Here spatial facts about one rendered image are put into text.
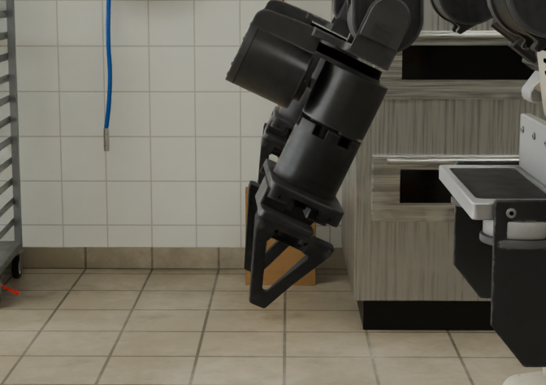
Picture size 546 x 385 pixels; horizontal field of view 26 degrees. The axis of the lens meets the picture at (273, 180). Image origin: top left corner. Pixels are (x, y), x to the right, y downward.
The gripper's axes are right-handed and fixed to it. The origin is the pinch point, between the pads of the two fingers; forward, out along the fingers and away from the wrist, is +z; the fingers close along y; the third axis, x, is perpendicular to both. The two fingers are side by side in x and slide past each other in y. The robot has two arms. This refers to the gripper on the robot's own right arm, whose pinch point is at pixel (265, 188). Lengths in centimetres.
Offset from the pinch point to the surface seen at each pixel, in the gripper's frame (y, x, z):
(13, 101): -363, -91, 78
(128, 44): -378, -58, 36
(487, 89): -274, 71, -18
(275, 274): -346, 42, 93
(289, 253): -347, 44, 82
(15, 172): -363, -77, 106
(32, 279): -354, -50, 144
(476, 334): -274, 110, 63
